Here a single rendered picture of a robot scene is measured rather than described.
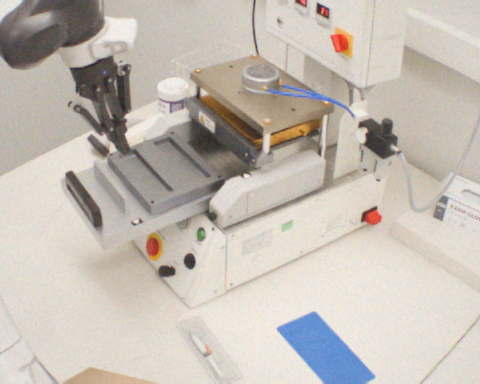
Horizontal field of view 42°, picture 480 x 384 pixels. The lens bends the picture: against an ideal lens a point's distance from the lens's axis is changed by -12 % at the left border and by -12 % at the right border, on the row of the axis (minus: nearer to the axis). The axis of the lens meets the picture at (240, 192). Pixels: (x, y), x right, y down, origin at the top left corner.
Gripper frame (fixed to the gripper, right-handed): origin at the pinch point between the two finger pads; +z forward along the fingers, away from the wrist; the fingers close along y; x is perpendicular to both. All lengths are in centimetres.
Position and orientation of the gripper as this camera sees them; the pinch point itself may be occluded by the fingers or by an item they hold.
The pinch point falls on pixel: (118, 136)
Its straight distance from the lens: 119.9
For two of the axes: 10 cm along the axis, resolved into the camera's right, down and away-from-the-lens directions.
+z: 1.5, 6.1, 7.7
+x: 7.2, 4.7, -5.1
